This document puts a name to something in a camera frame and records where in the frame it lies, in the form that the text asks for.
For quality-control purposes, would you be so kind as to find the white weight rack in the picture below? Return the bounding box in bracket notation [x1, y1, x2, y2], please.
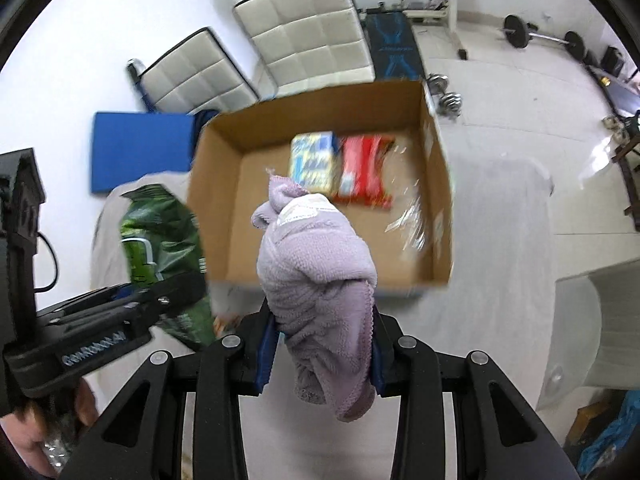
[404, 0, 469, 61]

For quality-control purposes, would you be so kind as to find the grey tablecloth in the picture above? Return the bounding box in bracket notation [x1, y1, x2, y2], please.
[90, 157, 557, 480]

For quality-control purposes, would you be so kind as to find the person's left hand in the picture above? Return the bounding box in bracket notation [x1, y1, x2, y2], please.
[0, 379, 99, 479]

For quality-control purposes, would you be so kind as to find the green snack bag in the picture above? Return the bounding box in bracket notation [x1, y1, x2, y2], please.
[119, 184, 217, 353]

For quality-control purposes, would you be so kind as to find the large white quilted cushion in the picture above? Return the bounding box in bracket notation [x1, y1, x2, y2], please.
[232, 0, 377, 99]

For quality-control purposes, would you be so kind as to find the black side table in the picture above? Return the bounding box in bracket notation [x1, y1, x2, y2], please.
[587, 62, 640, 233]

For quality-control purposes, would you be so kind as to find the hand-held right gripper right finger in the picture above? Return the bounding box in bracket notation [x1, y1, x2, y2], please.
[369, 311, 582, 480]

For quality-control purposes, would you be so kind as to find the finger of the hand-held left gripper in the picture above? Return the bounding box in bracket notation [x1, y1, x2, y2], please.
[36, 276, 210, 333]

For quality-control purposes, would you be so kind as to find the small white quilted cushion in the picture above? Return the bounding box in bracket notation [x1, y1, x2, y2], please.
[140, 27, 261, 114]

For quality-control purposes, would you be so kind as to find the black cable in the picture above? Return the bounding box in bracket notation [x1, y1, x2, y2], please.
[36, 232, 60, 292]

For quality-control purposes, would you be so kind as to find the blue foam mat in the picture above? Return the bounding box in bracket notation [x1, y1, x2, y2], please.
[91, 111, 202, 195]

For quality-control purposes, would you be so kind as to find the purple towel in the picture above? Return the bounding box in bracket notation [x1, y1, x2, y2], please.
[250, 172, 377, 423]

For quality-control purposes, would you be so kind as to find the blue plastic bag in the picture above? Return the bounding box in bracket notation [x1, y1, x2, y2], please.
[575, 394, 640, 477]

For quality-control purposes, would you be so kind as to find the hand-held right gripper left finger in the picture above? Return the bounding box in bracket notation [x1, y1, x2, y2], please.
[59, 305, 281, 480]

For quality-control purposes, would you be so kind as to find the cardboard box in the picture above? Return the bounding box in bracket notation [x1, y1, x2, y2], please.
[187, 80, 455, 292]

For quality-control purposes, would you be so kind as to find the black floor barbell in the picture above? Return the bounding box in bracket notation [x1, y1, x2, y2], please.
[501, 14, 587, 64]

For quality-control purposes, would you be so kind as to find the clear plastic wrap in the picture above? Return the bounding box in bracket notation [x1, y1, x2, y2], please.
[384, 140, 437, 262]

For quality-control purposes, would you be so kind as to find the chrome dumbbell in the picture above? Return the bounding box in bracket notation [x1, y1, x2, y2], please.
[425, 72, 464, 120]

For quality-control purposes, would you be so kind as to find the blue yellow packet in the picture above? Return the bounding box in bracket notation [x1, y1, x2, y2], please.
[289, 131, 337, 196]

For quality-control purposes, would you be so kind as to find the brown cardboard piece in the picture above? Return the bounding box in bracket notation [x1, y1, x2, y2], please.
[567, 402, 617, 450]

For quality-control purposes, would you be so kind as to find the blue black weight bench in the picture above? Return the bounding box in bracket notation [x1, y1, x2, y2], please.
[361, 9, 427, 82]

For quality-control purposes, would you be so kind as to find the red packet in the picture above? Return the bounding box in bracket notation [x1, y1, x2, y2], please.
[332, 134, 396, 210]

